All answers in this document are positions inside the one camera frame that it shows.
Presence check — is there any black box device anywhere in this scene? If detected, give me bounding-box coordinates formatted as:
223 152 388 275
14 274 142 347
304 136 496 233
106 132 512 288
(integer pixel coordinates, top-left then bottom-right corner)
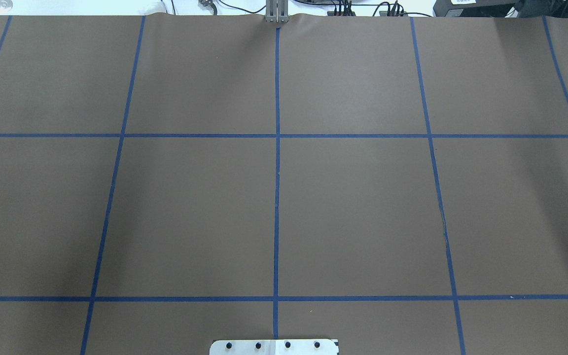
433 0 518 18

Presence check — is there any brown paper table cover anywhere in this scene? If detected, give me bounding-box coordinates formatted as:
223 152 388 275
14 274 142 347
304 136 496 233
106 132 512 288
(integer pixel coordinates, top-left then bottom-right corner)
0 13 568 355

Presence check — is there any aluminium frame post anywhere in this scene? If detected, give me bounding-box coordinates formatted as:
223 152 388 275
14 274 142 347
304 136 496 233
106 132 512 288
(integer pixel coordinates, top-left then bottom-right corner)
264 0 290 23

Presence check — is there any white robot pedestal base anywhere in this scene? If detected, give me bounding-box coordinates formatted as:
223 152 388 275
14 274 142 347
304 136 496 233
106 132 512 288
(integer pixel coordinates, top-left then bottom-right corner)
209 338 340 355

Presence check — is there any round silver object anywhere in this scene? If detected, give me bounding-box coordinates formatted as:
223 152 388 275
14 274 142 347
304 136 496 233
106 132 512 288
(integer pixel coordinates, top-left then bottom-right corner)
0 0 13 14

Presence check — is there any black usb hub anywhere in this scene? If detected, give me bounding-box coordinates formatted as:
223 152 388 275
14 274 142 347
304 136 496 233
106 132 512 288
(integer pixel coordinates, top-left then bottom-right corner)
372 0 407 17
327 0 356 17

